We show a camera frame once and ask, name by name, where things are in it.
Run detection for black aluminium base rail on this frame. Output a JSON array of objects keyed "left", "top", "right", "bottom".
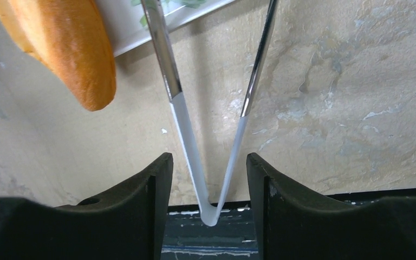
[{"left": 160, "top": 186, "right": 416, "bottom": 260}]

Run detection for orange fake baguette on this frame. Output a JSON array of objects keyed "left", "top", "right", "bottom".
[{"left": 0, "top": 1, "right": 116, "bottom": 111}]

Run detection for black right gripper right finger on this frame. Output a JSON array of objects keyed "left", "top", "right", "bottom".
[{"left": 246, "top": 153, "right": 416, "bottom": 259}]

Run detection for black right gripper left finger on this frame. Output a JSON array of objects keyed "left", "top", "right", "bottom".
[{"left": 0, "top": 153, "right": 173, "bottom": 259}]

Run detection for metal tongs white grips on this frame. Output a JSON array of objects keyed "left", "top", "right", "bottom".
[{"left": 141, "top": 1, "right": 278, "bottom": 226}]

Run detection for leaf pattern serving tray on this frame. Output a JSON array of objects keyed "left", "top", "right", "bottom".
[{"left": 95, "top": 0, "right": 233, "bottom": 57}]

